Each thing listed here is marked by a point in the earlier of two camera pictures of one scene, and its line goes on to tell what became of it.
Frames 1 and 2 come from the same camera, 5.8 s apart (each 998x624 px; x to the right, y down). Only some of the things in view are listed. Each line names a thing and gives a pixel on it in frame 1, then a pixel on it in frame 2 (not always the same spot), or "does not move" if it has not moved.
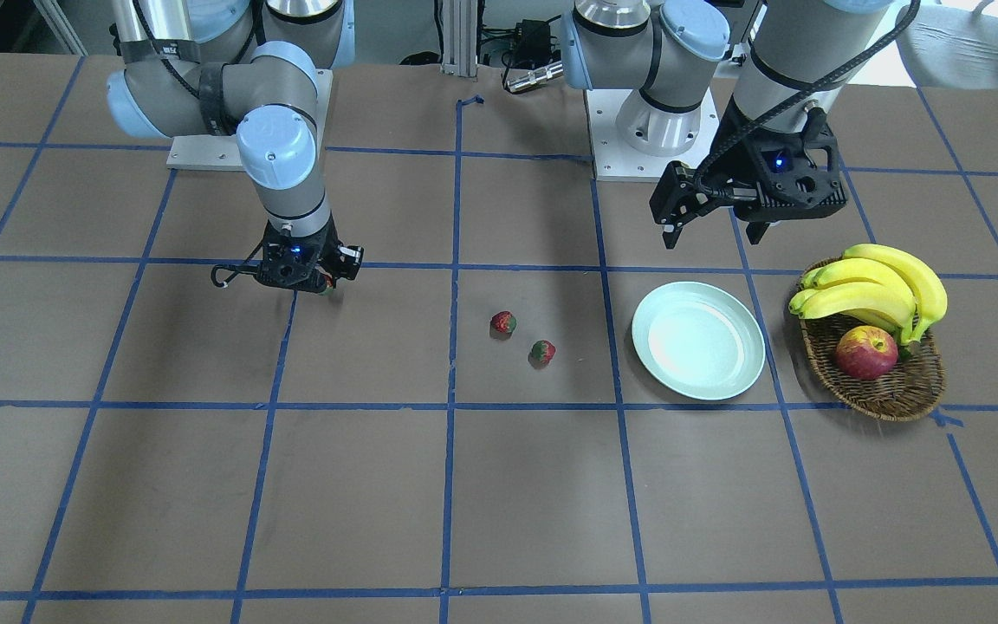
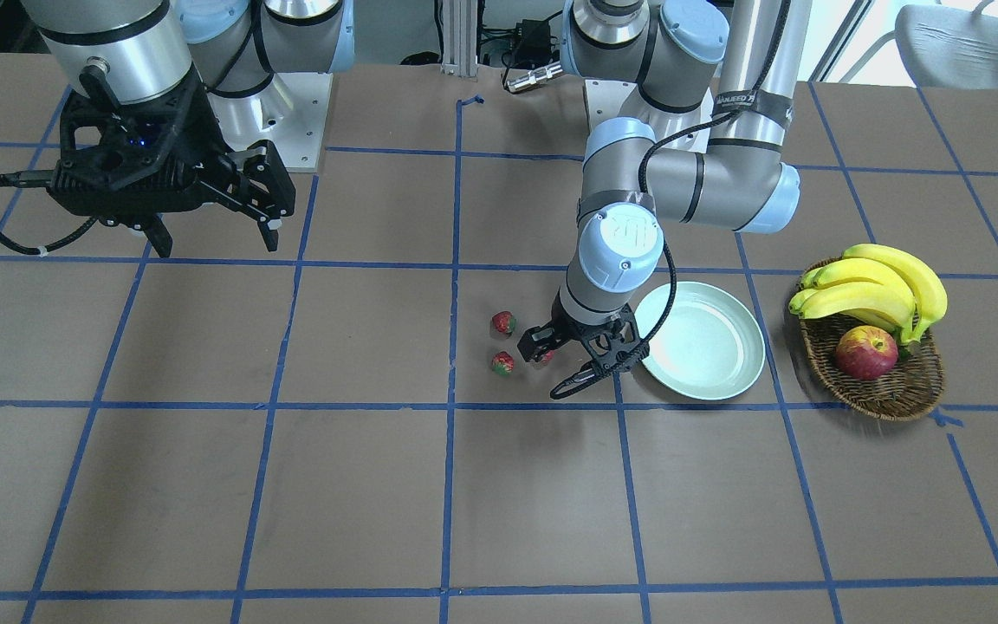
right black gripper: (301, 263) → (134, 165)
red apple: (866, 353) does not move
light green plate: (699, 340) does not move
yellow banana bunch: (877, 284) does not move
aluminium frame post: (460, 38) does not move
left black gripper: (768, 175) → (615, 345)
